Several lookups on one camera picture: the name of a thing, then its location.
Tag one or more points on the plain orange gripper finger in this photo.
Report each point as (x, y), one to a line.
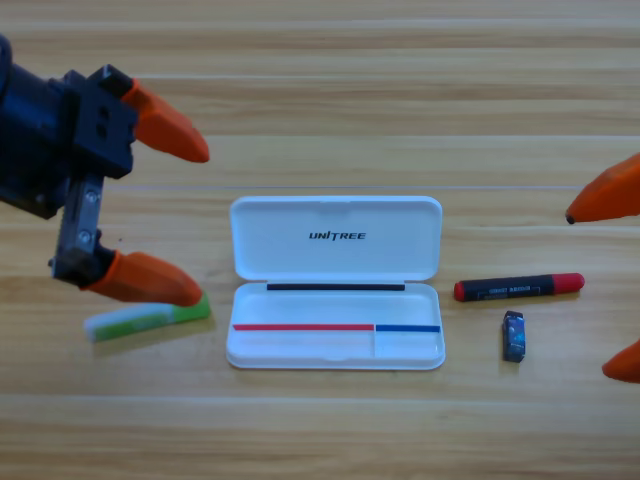
(625, 365)

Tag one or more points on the dark-tipped orange gripper finger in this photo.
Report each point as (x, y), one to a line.
(610, 197)

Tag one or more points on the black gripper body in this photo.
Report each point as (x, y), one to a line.
(95, 130)

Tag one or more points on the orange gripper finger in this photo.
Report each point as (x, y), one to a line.
(150, 280)
(167, 130)

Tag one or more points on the green and white marker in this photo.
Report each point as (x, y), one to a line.
(130, 322)

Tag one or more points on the black and blue eraser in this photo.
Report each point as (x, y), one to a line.
(515, 337)

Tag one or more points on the red and black marker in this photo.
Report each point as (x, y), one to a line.
(520, 289)

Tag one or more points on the white Unitree pencil case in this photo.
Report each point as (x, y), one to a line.
(280, 250)

